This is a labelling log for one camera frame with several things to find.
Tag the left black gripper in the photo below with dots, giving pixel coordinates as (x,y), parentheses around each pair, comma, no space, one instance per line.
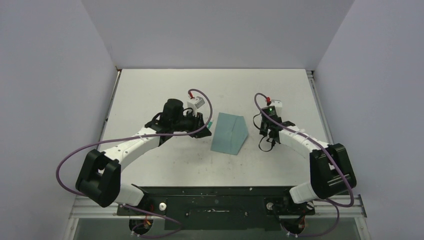
(197,122)

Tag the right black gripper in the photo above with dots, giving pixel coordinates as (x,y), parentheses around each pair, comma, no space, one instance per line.
(262,131)

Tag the green white glue stick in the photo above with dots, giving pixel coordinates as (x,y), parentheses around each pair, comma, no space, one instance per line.
(209,125)

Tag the teal envelope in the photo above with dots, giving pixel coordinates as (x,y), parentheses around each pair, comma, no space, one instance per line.
(230,133)

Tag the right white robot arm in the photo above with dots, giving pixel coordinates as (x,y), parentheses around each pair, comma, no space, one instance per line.
(331,176)

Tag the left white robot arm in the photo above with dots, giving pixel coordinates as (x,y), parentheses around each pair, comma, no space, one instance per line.
(100,176)

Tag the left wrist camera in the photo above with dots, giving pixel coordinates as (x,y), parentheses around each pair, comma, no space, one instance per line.
(195,104)

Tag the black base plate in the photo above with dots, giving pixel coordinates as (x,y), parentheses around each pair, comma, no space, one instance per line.
(226,208)

